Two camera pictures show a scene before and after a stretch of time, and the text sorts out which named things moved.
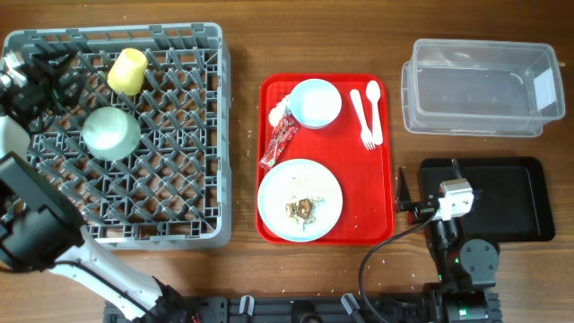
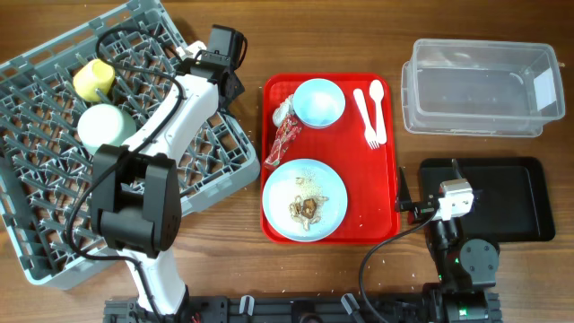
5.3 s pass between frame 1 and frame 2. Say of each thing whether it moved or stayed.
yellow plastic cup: moved
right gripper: stayed
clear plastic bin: stayed
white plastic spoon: moved
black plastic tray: stayed
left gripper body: moved
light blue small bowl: stayed
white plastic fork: moved
